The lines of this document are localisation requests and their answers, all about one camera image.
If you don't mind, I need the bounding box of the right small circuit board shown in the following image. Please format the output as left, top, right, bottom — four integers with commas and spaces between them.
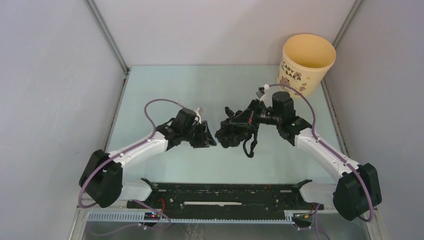
292, 212, 314, 221

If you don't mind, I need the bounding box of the aluminium corner post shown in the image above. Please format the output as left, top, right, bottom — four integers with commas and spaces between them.
84, 0, 130, 75
332, 0, 365, 49

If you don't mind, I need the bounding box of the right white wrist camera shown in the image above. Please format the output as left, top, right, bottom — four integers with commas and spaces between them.
255, 84, 270, 101

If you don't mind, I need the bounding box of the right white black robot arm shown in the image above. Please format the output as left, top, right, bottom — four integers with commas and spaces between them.
215, 91, 383, 221

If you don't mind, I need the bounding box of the yellow capybara trash bin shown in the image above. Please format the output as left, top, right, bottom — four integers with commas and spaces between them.
276, 33, 336, 98

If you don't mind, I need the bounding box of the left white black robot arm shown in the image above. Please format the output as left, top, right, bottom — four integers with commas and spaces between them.
78, 108, 217, 208

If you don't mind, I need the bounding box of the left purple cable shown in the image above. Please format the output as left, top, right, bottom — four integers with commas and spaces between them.
77, 98, 186, 210

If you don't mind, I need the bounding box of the white slotted cable duct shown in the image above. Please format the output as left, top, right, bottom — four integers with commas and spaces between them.
87, 211, 295, 225

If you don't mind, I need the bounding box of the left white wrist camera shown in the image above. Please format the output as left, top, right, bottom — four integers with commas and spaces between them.
193, 107, 204, 124

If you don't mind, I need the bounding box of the black plastic trash bag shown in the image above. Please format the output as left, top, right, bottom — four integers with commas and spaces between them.
215, 106, 259, 158

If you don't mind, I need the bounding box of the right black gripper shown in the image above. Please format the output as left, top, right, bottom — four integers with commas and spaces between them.
230, 99, 282, 131

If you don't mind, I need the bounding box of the small circuit board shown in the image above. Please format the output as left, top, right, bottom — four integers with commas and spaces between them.
143, 211, 162, 221
292, 212, 314, 221

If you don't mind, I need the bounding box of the right aluminium corner post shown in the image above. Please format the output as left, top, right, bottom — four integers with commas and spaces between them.
332, 0, 365, 49

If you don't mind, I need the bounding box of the left aluminium corner post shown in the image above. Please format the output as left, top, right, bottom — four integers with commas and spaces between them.
84, 0, 130, 75

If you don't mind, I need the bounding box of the left small circuit board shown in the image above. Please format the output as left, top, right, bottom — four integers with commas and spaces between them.
143, 211, 162, 221

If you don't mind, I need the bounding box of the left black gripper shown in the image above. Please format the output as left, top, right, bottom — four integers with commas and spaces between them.
181, 120, 217, 149

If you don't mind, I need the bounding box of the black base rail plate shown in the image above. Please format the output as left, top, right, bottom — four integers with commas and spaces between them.
145, 182, 316, 220

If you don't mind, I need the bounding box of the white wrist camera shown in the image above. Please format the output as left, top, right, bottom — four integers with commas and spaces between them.
255, 84, 270, 101
193, 107, 204, 124

